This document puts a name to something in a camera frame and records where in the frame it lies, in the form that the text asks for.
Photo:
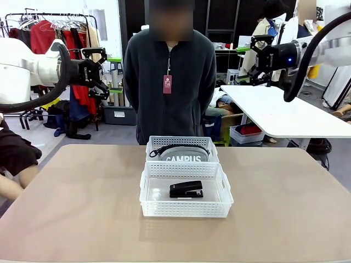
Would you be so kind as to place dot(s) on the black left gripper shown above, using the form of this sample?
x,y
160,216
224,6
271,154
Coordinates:
x,y
82,72

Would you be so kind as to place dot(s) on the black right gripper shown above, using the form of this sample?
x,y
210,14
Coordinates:
x,y
282,56

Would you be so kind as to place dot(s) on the grey CAMPUS zipper pouch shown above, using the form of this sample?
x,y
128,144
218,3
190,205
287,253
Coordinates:
x,y
183,153

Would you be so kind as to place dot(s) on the black stapler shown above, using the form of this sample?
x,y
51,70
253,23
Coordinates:
x,y
186,189

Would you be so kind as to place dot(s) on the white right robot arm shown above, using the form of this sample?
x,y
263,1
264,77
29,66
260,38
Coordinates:
x,y
329,46

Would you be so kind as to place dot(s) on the tall white cardboard tube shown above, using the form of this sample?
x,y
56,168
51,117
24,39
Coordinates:
x,y
114,79

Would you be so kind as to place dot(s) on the grey metal stool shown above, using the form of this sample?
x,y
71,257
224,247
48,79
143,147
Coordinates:
x,y
115,68

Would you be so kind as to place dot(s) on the mannequin in beige coat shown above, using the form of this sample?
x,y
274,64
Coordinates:
x,y
260,30

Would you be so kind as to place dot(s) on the grey storage bin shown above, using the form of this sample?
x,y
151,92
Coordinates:
x,y
120,115

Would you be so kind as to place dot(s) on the person in dark fleece jacket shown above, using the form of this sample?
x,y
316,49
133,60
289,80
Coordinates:
x,y
153,109

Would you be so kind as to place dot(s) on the white coat on mannequin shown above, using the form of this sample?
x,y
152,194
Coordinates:
x,y
289,27

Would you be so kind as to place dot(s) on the dark red badge tag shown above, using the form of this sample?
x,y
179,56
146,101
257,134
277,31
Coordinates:
x,y
167,84

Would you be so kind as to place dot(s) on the white background table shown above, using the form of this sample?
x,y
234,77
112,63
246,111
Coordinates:
x,y
274,117

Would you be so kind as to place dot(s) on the figure in navy top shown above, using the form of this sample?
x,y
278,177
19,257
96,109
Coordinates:
x,y
303,30

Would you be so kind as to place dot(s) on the black clothes pile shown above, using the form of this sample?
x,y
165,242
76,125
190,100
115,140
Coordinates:
x,y
63,117

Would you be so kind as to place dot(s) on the clear box with red contents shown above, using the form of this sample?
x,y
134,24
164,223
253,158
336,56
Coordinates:
x,y
246,134

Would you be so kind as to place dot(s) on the white perforated plastic basket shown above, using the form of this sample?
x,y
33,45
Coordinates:
x,y
153,142
181,208

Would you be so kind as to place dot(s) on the red hanging garment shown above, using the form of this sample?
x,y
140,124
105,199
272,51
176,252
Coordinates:
x,y
41,35

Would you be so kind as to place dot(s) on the white leaning board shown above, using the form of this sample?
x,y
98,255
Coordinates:
x,y
336,90

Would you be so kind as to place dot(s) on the seated person in dark clothes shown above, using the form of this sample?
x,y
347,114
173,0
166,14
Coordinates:
x,y
16,153

